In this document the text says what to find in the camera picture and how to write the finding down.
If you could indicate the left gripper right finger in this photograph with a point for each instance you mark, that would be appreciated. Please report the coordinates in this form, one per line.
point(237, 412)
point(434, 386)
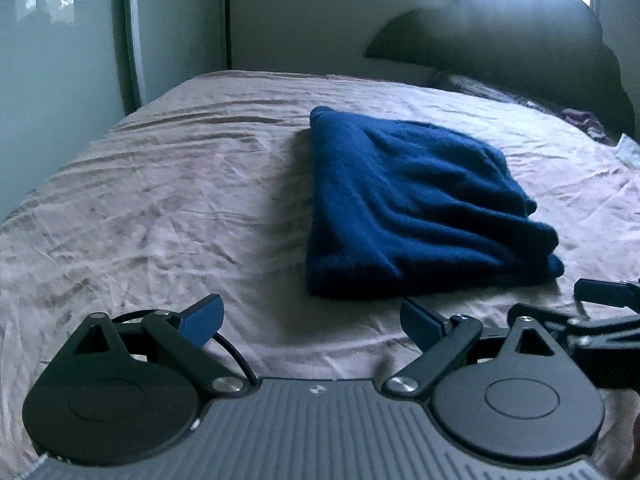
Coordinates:
point(444, 344)

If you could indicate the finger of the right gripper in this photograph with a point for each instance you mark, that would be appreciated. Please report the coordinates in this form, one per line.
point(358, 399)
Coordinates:
point(552, 320)
point(613, 294)

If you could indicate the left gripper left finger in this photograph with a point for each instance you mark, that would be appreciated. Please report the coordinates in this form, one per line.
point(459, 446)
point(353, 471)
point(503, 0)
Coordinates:
point(181, 337)

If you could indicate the dark blue knitted garment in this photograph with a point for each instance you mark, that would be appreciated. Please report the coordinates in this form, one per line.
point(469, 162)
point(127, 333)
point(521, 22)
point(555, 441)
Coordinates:
point(408, 209)

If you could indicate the beige wrinkled bed sheet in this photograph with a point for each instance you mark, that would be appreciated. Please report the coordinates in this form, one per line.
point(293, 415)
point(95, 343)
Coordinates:
point(207, 190)

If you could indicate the purple crumpled cloth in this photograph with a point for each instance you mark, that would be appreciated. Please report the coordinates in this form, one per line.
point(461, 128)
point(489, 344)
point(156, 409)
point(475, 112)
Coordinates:
point(586, 122)

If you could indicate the dark pile of bedding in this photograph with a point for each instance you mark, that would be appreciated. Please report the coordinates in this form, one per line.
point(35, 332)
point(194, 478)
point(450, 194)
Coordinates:
point(548, 49)

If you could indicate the frosted sliding wardrobe door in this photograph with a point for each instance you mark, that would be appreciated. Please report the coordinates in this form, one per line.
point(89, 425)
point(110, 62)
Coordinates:
point(64, 82)

